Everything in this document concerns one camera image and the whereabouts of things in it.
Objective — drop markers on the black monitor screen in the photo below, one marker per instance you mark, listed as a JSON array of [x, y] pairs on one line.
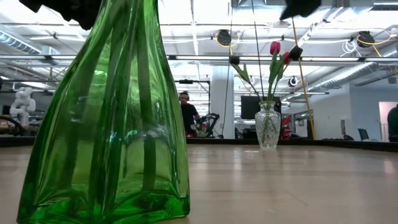
[[248, 107]]

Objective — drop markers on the black office chair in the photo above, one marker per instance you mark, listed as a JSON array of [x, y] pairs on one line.
[[363, 134]]

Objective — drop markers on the red artificial tulip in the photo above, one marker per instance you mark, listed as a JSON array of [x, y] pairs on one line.
[[286, 58], [275, 47]]

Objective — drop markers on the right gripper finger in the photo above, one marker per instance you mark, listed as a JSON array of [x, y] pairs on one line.
[[300, 7]]

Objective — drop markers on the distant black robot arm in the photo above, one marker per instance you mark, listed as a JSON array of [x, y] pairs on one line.
[[210, 123]]

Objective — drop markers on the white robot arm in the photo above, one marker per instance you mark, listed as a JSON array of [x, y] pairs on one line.
[[21, 105]]

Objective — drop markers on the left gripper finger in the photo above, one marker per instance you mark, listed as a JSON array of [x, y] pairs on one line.
[[85, 12]]

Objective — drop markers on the red machine part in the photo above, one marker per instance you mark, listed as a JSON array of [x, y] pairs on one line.
[[287, 127]]

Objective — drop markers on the white building column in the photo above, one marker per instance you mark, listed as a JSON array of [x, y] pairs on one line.
[[217, 102]]

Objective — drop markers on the person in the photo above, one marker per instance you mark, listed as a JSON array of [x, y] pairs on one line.
[[393, 123], [188, 113]]

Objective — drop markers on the pink artificial tulip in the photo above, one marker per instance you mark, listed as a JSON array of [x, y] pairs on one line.
[[146, 124]]

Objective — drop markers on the clear cut glass vase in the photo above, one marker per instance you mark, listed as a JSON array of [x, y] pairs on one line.
[[268, 127]]

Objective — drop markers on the green glass vase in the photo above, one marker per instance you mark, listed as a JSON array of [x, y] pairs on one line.
[[140, 155]]

